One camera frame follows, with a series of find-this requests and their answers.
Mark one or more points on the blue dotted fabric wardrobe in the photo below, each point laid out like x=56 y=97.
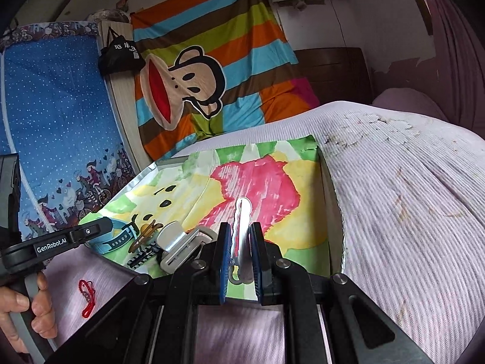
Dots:
x=57 y=102

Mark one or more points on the person's left hand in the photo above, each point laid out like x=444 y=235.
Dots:
x=43 y=311

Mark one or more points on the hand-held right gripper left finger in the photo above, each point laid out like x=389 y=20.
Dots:
x=224 y=265

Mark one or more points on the dark wooden headboard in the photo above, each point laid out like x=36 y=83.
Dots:
x=333 y=76

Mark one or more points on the black toothed hair clip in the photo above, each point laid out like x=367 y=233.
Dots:
x=142 y=258

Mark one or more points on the light blue watch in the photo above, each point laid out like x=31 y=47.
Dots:
x=117 y=240

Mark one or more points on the beige hair claw clip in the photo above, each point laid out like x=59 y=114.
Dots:
x=170 y=235

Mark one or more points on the patterned cloth bundle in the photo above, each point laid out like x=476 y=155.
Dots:
x=110 y=15

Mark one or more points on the pink curtain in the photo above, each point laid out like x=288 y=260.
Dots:
x=454 y=45

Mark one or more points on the colourful printed cloth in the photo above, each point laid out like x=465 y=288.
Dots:
x=257 y=174

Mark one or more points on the black tote bag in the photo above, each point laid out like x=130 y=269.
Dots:
x=119 y=55

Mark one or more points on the striped monkey print sheet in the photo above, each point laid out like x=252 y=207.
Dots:
x=227 y=26

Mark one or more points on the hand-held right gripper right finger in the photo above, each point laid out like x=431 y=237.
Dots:
x=255 y=265

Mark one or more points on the silver hair clip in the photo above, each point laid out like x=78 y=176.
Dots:
x=242 y=216

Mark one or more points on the pink pillow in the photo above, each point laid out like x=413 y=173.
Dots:
x=405 y=102

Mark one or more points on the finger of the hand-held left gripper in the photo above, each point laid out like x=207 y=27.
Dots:
x=91 y=231

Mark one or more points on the shallow tray colourful cartoon lining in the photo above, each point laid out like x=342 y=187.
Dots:
x=330 y=216

